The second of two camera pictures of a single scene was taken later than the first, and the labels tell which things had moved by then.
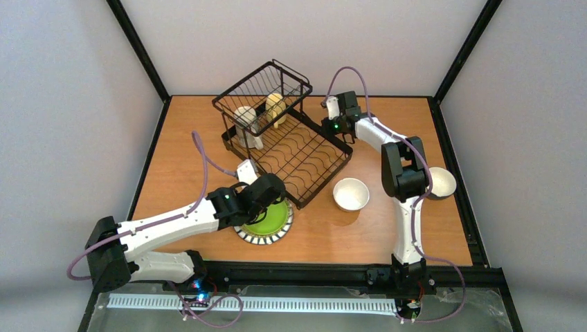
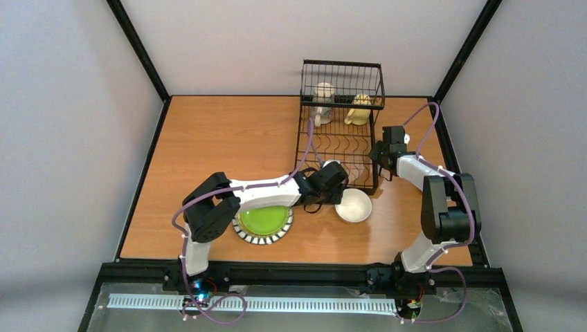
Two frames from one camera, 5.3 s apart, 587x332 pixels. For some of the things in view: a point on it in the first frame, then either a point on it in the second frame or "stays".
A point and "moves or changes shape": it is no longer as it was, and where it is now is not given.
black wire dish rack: (263, 117) -> (340, 102)
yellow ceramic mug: (275, 106) moves or changes shape
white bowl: (351, 194) moves or changes shape
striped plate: (274, 225) stays
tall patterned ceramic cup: (249, 133) -> (323, 102)
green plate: (277, 218) stays
